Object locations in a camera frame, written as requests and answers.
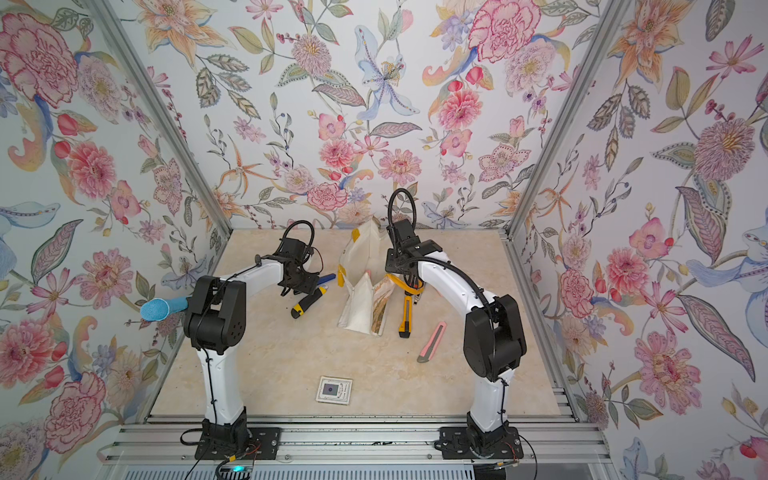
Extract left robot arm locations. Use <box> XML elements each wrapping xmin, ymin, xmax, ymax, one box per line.
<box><xmin>183</xmin><ymin>254</ymin><xmax>325</xmax><ymax>443</ymax></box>

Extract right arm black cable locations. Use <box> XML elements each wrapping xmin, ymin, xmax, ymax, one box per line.
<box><xmin>386</xmin><ymin>187</ymin><xmax>418</xmax><ymax>238</ymax></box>

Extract blue utility knife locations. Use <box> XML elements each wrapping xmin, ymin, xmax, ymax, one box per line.
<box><xmin>318</xmin><ymin>273</ymin><xmax>336</xmax><ymax>285</ymax></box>

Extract yellow black utility knife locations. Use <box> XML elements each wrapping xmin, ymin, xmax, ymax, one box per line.
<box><xmin>290</xmin><ymin>286</ymin><xmax>326</xmax><ymax>319</ymax></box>

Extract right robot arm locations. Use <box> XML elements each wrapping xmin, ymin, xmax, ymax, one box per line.
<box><xmin>385</xmin><ymin>236</ymin><xmax>527</xmax><ymax>444</ymax></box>

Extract aluminium corner post left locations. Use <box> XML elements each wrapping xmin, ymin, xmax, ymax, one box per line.
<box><xmin>84</xmin><ymin>0</ymin><xmax>233</xmax><ymax>241</ymax></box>

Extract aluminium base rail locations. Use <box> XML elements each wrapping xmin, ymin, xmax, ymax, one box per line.
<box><xmin>97</xmin><ymin>415</ymin><xmax>618</xmax><ymax>479</ymax></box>

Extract blue foam microphone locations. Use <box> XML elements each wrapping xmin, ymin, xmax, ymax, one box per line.
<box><xmin>140</xmin><ymin>297</ymin><xmax>188</xmax><ymax>322</ymax></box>

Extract small square marker card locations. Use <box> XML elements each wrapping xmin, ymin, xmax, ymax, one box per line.
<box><xmin>316</xmin><ymin>376</ymin><xmax>353</xmax><ymax>405</ymax></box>

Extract aluminium corner post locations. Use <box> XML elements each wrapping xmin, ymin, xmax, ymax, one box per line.
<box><xmin>84</xmin><ymin>0</ymin><xmax>233</xmax><ymax>241</ymax></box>
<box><xmin>505</xmin><ymin>1</ymin><xmax>630</xmax><ymax>241</ymax></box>

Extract aluminium corner post right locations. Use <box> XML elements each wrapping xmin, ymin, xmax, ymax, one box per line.
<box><xmin>505</xmin><ymin>1</ymin><xmax>630</xmax><ymax>241</ymax></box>

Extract white canvas pouch yellow handles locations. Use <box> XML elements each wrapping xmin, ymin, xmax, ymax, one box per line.
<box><xmin>337</xmin><ymin>218</ymin><xmax>397</xmax><ymax>336</ymax></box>

